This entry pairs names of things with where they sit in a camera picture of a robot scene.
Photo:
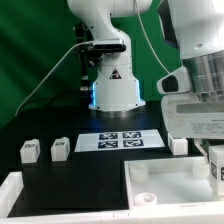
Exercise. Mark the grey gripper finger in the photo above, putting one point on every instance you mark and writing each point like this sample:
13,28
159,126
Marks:
198,145

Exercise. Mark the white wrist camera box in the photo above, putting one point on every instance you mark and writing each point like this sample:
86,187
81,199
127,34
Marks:
175,82

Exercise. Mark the white L-shaped obstacle fence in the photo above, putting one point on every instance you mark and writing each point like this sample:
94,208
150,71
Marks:
13,185

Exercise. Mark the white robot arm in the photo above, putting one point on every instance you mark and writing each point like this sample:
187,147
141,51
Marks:
196,27

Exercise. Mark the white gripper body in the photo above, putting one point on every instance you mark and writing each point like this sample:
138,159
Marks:
186,117

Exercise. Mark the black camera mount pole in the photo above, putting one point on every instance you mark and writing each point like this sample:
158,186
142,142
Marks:
85,56

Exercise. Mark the white sheet with markers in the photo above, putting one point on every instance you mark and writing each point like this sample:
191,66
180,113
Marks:
118,140

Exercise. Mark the white square table top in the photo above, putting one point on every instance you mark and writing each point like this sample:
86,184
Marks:
169,182

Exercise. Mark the grey camera on mount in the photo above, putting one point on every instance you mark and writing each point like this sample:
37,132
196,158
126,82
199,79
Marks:
109,45

